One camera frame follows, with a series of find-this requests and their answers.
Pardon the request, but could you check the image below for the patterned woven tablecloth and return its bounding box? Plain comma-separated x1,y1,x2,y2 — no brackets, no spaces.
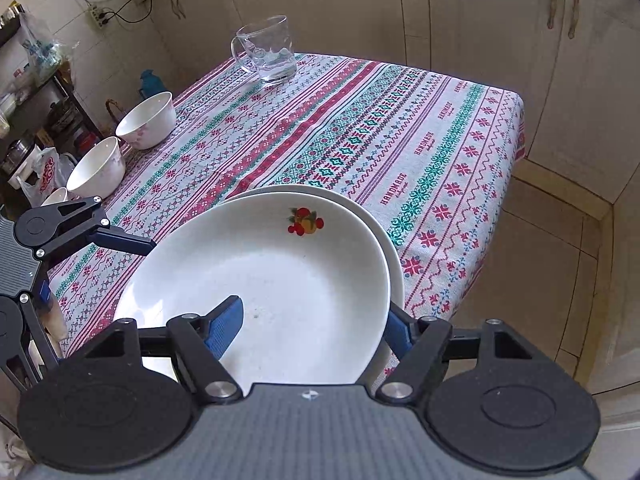
47,52,526,396

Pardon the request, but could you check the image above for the white plate with small speck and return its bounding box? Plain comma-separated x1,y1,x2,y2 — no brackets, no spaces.
114,192,392,396

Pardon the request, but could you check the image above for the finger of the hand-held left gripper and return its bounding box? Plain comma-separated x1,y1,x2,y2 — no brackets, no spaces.
42,196,157,257
0,281,63,392

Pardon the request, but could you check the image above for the white plate with brown stain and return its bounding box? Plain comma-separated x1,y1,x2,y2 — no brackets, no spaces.
227,184,405,311

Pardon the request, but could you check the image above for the black storage shelf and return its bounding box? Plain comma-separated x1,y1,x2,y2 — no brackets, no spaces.
0,2,97,202

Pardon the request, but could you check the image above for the clear plastic bag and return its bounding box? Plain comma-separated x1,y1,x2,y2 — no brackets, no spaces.
20,12,69,87

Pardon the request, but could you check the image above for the metal pot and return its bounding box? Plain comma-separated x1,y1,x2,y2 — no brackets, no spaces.
2,139,36,174

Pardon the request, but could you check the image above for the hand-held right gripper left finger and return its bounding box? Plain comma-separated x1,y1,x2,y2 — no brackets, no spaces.
80,295,244,405

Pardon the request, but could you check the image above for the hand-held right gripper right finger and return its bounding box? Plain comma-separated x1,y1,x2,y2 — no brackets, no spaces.
375,302,546,405

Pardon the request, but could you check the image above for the wall power socket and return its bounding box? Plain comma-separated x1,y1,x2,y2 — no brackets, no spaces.
88,5,114,29

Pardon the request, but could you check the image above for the blue thermos flask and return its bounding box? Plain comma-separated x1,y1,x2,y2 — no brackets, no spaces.
138,69,161,99

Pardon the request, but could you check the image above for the clear glass mug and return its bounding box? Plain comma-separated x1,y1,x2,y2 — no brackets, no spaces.
231,15,298,85

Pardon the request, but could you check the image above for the white bag with red print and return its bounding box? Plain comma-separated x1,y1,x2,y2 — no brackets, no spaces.
17,147,61,209

